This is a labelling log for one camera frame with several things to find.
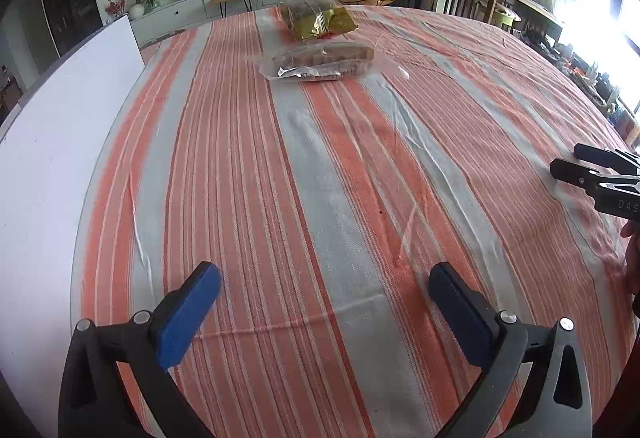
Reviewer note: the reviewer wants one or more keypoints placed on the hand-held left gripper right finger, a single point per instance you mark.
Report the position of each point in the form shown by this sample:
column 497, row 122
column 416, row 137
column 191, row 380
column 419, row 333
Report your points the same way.
column 462, row 313

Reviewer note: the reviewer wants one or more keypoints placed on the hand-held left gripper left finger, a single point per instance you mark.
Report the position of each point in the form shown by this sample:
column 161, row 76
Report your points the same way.
column 187, row 313

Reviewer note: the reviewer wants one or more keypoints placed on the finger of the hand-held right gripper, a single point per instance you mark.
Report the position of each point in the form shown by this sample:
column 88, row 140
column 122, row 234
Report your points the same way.
column 575, row 172
column 605, row 157

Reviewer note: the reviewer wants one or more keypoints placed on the long white box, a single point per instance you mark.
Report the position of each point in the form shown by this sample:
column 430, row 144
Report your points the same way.
column 50, row 158

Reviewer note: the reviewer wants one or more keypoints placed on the clear brown biscuit packet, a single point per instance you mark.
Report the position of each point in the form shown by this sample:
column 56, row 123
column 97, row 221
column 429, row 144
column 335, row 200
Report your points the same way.
column 320, row 60

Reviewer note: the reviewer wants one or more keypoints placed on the clear bag of gold candies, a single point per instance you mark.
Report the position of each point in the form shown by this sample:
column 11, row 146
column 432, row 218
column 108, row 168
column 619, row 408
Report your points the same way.
column 315, row 15

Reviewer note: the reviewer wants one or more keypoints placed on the person's right hand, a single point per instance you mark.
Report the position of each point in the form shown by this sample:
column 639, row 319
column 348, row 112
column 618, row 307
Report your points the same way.
column 635, row 230

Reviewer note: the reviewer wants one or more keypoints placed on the row of bottles and jars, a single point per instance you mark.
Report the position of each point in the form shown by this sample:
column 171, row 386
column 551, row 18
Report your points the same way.
column 600, row 83

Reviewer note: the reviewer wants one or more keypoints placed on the long wooden side table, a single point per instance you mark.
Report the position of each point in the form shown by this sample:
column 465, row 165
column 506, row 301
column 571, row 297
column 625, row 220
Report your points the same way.
column 530, row 10

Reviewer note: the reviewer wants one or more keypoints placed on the orange striped tablecloth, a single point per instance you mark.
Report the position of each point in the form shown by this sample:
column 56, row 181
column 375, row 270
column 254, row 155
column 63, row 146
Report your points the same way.
column 325, row 193

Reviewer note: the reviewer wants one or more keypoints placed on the white television cabinet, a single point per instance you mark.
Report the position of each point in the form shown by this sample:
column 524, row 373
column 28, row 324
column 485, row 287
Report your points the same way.
column 185, row 10

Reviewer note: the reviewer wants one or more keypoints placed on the round white vase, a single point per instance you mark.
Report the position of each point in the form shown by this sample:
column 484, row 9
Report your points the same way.
column 137, row 11

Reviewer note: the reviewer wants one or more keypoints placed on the red flowers in vase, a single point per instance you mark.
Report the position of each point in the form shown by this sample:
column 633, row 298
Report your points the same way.
column 116, row 5

